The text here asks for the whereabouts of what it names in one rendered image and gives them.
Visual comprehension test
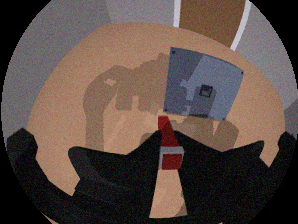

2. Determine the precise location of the blue-grey sloped panel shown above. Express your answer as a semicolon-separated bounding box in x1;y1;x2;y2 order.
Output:
164;47;245;121

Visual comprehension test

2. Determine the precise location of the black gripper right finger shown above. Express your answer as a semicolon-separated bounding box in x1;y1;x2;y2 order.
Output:
173;131;265;214

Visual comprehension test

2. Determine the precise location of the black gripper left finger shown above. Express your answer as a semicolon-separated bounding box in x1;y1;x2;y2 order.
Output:
68;129;162;217

